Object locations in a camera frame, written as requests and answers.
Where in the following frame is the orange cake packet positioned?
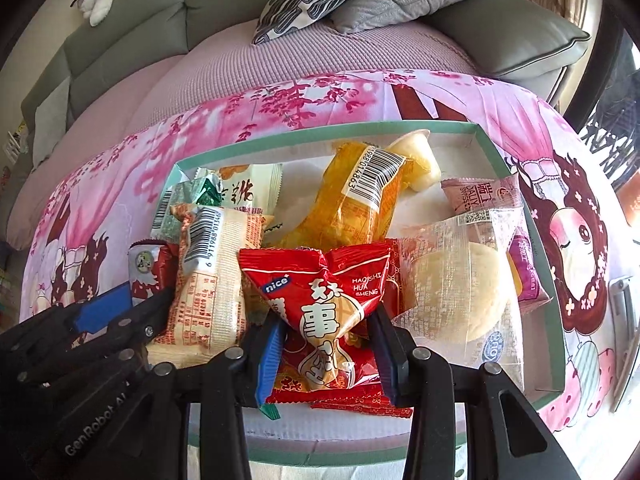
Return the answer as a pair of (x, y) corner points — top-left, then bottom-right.
(275, 141), (407, 251)

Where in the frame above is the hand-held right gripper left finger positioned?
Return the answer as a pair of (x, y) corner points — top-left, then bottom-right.
(107, 317), (286, 480)

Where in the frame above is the red peanut snack packet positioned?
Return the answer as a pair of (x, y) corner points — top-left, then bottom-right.
(237, 239), (401, 406)

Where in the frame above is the clear bun packet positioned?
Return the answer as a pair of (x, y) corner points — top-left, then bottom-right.
(390, 205), (526, 393)

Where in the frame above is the yellow jelly cup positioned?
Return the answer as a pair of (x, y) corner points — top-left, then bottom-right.
(387, 129), (443, 193)

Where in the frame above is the black wire rack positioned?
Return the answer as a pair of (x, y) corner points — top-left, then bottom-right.
(580, 65), (640, 161)

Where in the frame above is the grey leather cushion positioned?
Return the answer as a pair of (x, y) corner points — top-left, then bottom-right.
(427, 2), (591, 78)

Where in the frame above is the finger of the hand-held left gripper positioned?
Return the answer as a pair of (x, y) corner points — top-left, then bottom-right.
(10, 282), (133, 346)
(30, 287), (176, 377)

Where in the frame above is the pink cake packet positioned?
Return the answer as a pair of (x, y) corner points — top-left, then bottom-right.
(441, 175), (553, 316)

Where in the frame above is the silver metal frame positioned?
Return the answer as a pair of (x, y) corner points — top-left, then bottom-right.
(610, 276), (640, 413)

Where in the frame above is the pale green pastry packet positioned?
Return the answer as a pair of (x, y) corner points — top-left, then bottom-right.
(215, 162), (283, 213)

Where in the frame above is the grey green sofa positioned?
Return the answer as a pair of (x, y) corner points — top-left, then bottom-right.
(20, 0), (591, 171)

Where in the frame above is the pink printed blanket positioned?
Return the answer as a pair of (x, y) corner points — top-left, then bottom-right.
(22, 67), (640, 480)

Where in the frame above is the teal cardboard box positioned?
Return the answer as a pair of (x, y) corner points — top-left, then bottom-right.
(160, 120), (568, 466)

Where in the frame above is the cream cracker packet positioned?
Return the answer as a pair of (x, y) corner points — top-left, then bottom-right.
(147, 204), (276, 368)

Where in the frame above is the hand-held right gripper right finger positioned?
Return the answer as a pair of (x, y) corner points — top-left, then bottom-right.
(370, 305), (581, 480)

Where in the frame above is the pale grey cushion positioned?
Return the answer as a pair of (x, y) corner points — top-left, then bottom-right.
(32, 76), (72, 167)

